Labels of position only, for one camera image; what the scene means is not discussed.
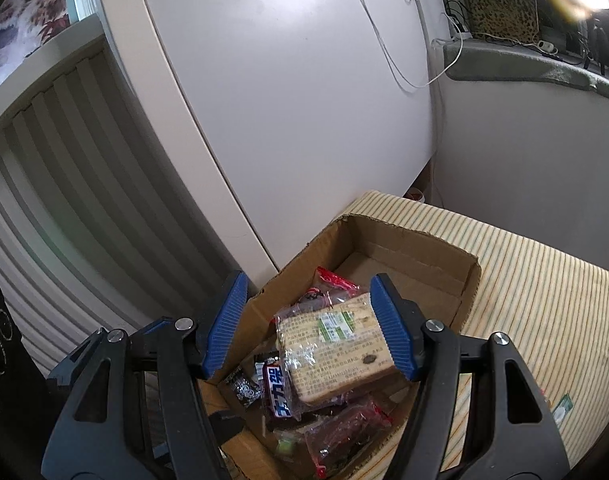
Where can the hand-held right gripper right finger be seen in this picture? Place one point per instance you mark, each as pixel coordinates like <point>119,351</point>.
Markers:
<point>392,330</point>

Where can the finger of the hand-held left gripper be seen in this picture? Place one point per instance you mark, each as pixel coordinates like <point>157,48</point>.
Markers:
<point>227,421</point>

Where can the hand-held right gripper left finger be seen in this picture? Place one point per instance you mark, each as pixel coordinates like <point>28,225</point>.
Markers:
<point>227,325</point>

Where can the black and white candy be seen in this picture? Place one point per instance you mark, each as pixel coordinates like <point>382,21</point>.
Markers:
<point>244,386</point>

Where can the brown chocolate bar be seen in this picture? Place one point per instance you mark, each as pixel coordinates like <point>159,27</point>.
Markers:
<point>279,387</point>

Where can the brown cardboard box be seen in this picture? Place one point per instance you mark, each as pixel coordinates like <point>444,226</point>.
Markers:
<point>409,270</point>

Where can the green candy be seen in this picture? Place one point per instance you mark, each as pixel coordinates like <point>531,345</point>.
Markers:
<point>286,446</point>

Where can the tan cracker pack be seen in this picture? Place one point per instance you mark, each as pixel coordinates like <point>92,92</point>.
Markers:
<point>329,350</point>

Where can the clear red-edged snack packet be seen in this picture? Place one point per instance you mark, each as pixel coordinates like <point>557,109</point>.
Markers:
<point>347,430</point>
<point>329,287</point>

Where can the small green white packet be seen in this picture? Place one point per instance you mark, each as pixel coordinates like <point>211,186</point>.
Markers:
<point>562,408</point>

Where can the grey ribbed panel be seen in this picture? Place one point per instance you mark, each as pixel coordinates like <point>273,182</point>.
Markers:
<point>59,185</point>

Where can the white wardrobe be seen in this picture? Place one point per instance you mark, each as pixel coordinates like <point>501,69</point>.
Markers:
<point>284,85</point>

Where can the grey windowsill pad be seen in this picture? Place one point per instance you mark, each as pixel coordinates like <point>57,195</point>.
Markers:
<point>534,67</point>

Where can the white power strip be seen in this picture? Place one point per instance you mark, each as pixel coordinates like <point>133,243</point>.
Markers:
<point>462,27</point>

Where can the leopard print cushion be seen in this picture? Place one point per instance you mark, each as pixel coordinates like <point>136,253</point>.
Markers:
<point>499,10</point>

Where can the floral printed cloth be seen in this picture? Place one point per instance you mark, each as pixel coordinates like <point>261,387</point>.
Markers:
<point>19,15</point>

